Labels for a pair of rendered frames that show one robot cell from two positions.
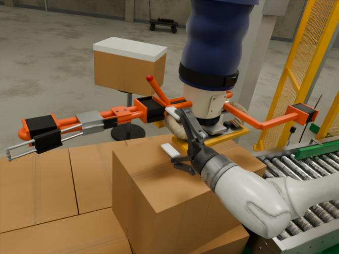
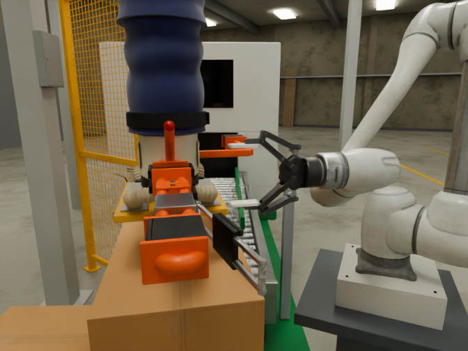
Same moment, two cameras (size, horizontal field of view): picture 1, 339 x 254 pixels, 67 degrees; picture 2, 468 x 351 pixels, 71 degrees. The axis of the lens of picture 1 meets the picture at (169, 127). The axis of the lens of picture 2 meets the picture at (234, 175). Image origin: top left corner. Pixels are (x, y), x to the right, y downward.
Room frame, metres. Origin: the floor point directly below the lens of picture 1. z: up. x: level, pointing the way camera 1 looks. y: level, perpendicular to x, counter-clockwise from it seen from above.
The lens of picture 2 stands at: (0.36, 0.66, 1.41)
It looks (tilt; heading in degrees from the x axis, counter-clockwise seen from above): 13 degrees down; 296
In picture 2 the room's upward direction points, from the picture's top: straight up
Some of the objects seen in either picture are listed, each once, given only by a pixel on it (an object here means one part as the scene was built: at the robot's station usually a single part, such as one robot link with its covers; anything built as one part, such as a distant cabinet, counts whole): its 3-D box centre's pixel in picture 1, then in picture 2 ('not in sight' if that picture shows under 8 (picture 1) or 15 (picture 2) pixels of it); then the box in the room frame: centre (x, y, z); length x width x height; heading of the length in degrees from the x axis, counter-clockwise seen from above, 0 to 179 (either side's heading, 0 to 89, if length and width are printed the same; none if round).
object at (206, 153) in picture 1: (200, 156); (298, 172); (0.56, -0.10, 1.24); 0.09 x 0.07 x 0.08; 38
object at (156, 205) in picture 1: (184, 189); (180, 306); (0.94, -0.12, 0.74); 0.60 x 0.40 x 0.40; 127
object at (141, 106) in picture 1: (149, 109); (171, 177); (0.80, 0.08, 1.24); 0.10 x 0.08 x 0.06; 38
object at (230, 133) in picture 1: (213, 131); (202, 189); (0.88, -0.18, 1.13); 0.34 x 0.10 x 0.05; 128
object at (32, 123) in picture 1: (41, 129); (174, 245); (0.59, 0.36, 1.23); 0.08 x 0.07 x 0.05; 128
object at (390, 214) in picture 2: not in sight; (391, 219); (0.35, -0.50, 1.01); 0.18 x 0.16 x 0.22; 162
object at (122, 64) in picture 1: (130, 65); not in sight; (2.49, 0.47, 0.82); 0.60 x 0.40 x 0.40; 78
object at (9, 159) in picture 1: (69, 136); (217, 223); (0.58, 0.27, 1.23); 0.31 x 0.03 x 0.05; 141
